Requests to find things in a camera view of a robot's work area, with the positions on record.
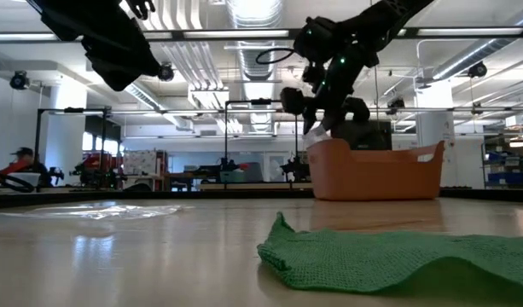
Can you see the black monitor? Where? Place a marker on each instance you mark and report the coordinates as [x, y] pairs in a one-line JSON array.
[[372, 136]]

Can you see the silver ventilation duct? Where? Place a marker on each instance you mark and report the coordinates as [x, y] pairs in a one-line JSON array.
[[470, 55]]

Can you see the orange plastic basket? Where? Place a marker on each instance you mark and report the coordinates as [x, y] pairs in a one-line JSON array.
[[372, 179]]

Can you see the person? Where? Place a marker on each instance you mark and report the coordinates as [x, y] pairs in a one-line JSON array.
[[28, 164]]

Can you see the shelf with blue bins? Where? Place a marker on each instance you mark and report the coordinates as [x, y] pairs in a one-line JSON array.
[[508, 170]]

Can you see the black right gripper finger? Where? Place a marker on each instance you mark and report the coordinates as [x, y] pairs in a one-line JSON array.
[[332, 121], [310, 121]]

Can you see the green elastic bandage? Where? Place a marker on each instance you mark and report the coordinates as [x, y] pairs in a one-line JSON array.
[[372, 260]]

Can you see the teal box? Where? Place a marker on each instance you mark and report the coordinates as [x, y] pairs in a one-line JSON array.
[[232, 177]]

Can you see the neighbouring rig black frame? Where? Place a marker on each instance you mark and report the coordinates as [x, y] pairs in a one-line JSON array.
[[226, 140], [38, 140]]

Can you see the black ceiling-hung reel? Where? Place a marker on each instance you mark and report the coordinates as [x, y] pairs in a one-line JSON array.
[[166, 72], [396, 104], [477, 70], [19, 81]]

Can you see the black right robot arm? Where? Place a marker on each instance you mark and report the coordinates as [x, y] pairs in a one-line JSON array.
[[393, 13]]

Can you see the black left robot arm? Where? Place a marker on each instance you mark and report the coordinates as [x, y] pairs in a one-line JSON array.
[[69, 17]]

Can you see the black aluminium table frame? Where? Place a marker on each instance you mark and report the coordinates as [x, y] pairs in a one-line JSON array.
[[116, 198]]

